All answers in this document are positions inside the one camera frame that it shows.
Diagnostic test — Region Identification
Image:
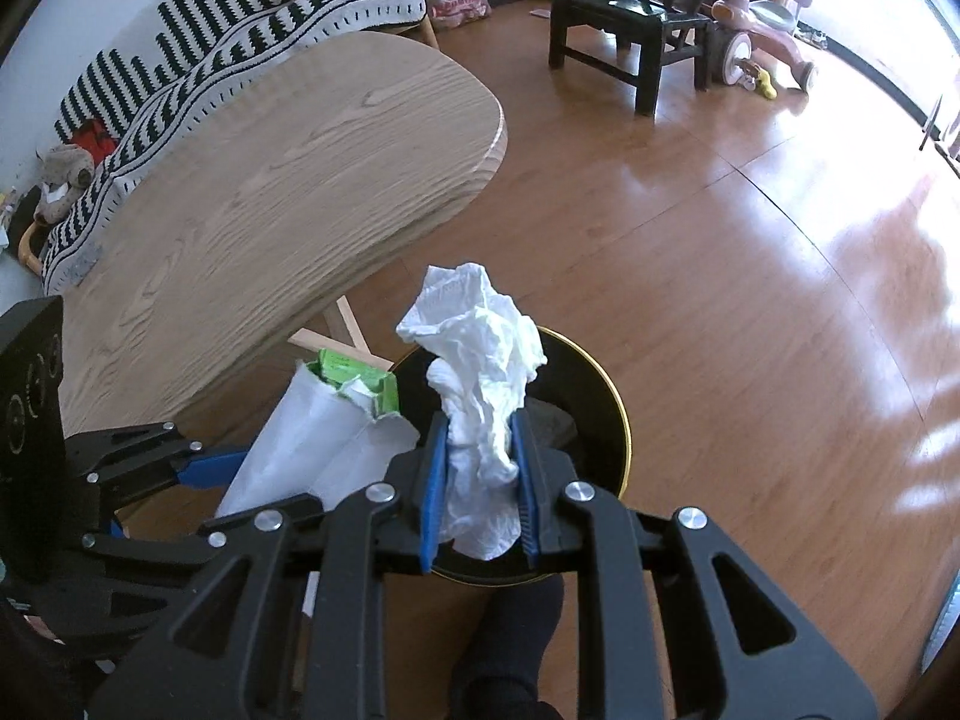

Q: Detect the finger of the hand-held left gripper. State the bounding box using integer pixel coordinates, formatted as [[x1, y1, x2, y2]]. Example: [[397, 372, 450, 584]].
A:
[[64, 424, 252, 511], [79, 525, 230, 605]]

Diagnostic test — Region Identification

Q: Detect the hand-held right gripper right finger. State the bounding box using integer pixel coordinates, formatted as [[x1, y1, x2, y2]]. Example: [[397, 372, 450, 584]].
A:
[[512, 411, 880, 720]]

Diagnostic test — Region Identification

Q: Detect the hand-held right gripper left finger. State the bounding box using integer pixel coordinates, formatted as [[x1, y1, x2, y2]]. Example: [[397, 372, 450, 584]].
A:
[[88, 415, 452, 720]]

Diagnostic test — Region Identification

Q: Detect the white paper wrapper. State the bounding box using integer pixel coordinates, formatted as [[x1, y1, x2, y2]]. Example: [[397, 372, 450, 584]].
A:
[[215, 360, 421, 522]]

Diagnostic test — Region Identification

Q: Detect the black bin with gold rim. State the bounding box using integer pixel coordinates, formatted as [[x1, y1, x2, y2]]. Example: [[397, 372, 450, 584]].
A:
[[386, 325, 633, 587]]

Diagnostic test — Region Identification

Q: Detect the white tissue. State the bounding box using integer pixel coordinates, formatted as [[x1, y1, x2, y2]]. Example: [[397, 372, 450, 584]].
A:
[[395, 262, 547, 562]]

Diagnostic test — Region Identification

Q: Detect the green carton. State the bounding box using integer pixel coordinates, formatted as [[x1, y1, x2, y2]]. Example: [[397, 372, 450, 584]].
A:
[[304, 347, 400, 421]]

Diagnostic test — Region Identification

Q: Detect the person's black socked foot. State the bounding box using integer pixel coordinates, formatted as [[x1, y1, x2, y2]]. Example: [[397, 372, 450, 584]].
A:
[[450, 574, 567, 720]]

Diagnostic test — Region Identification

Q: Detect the brown teddy bear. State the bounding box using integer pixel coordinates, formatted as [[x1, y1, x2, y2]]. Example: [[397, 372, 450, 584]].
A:
[[34, 142, 97, 226]]

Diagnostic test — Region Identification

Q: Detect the red cushion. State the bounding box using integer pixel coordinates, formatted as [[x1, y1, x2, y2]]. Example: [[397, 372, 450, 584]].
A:
[[71, 118, 121, 158]]

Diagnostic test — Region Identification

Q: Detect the black and white striped sofa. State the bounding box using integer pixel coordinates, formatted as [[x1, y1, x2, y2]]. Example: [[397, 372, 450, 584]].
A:
[[41, 0, 428, 297]]

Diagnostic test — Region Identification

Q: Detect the yellow toy duck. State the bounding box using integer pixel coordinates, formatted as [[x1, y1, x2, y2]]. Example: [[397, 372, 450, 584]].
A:
[[739, 60, 781, 100]]

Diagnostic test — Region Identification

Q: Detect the clear plastic bag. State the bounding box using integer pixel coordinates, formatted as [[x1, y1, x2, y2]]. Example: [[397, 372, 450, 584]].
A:
[[427, 0, 492, 29]]

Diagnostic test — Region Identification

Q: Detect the black wooden chair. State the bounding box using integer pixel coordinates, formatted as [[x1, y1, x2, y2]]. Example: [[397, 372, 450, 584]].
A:
[[547, 0, 727, 117]]

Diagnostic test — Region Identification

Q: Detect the pink tricycle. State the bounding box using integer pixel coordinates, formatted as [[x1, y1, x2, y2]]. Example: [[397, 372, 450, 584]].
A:
[[709, 0, 818, 95]]

